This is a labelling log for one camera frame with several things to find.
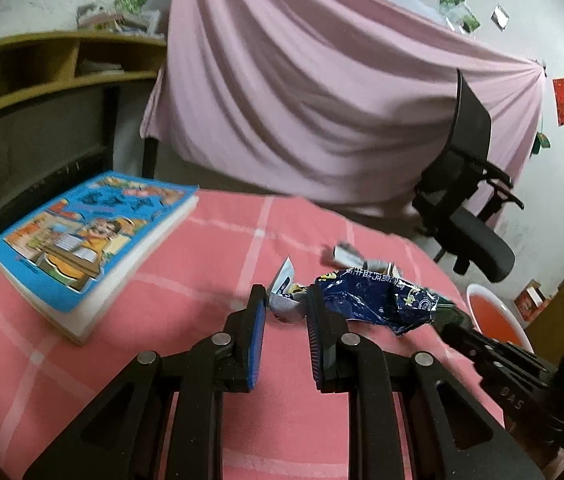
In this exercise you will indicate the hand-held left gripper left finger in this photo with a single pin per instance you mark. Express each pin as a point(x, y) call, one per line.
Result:
point(258, 345)

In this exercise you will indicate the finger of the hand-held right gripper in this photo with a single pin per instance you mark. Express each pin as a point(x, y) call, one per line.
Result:
point(492, 347)
point(512, 392)

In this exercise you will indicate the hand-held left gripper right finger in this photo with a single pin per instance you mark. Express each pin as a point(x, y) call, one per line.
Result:
point(314, 347)

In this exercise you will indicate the red basin with white rim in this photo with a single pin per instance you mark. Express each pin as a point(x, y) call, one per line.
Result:
point(492, 315)

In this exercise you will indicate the white wrapper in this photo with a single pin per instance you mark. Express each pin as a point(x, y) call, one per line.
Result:
point(284, 290)

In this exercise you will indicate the blue snack wrapper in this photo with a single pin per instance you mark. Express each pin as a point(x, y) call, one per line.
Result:
point(372, 300)

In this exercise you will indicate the small red box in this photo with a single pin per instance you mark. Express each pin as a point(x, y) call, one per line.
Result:
point(529, 302)

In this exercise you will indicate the silver crumpled wrapper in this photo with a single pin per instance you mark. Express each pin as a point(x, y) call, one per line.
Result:
point(347, 255)

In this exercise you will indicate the pink checked blanket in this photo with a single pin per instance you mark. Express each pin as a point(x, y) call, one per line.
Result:
point(201, 260)

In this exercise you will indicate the black office chair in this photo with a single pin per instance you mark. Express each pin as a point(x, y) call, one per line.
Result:
point(482, 240)

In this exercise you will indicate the blue cartoon cover book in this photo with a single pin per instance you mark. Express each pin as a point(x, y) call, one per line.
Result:
point(86, 235)

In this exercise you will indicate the green hanging ornament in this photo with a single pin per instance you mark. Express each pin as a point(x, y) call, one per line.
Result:
point(542, 141)

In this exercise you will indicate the pink hanging sheet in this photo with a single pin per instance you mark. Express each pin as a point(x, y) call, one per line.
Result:
point(312, 85)

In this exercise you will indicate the wooden shelf unit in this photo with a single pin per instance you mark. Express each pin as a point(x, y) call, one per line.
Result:
point(51, 60)

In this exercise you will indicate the pile of books and papers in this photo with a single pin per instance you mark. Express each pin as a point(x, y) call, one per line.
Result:
point(116, 15)

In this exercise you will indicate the silver wall sticker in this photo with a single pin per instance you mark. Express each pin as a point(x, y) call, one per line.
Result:
point(500, 15)

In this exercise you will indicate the green wall photos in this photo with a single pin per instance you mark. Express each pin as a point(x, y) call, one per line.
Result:
point(454, 2)

